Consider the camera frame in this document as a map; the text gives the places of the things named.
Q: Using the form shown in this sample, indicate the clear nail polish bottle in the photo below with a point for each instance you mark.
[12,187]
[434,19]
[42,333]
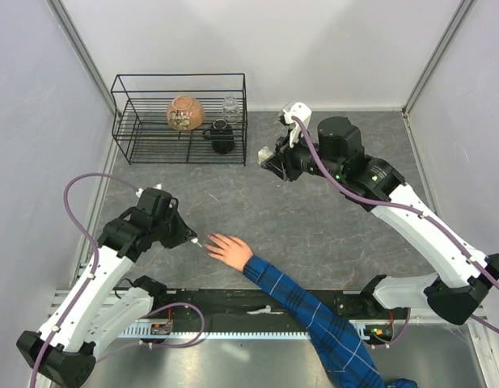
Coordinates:
[264,154]

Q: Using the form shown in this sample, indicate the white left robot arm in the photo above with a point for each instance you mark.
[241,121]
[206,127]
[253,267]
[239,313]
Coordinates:
[65,348]

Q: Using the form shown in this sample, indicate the black mug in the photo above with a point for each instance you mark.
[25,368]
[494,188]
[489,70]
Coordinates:
[221,136]

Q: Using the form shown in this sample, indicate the black wire rack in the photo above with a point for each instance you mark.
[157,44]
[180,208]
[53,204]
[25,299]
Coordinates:
[141,130]

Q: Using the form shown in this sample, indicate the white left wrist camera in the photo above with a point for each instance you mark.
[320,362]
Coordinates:
[150,190]

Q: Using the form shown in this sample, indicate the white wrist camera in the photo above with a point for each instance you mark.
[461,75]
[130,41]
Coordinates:
[150,190]
[286,116]

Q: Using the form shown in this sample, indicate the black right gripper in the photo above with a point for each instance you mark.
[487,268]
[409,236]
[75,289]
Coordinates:
[287,155]

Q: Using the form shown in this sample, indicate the person's hand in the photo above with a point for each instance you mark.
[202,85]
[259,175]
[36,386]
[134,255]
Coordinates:
[230,250]

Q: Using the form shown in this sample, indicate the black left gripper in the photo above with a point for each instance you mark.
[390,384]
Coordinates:
[183,234]

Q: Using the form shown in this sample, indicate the blue plaid sleeve forearm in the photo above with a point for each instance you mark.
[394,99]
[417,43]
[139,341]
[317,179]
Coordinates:
[336,341]

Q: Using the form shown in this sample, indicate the brown ceramic bowl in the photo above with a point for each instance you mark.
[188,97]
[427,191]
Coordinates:
[185,113]

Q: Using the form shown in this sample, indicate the grey cable duct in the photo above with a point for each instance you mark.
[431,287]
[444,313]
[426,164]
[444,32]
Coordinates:
[216,334]

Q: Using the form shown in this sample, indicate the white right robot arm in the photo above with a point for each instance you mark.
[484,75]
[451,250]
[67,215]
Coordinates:
[462,275]

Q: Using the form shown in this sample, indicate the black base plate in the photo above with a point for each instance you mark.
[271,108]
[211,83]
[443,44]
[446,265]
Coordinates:
[253,311]

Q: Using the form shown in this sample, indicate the clear drinking glass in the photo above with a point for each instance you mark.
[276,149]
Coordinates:
[230,110]

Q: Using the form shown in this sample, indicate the white nail polish cap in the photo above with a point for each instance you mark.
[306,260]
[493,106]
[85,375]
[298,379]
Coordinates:
[197,243]

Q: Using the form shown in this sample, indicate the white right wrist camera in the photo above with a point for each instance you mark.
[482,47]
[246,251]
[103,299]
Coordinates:
[286,116]

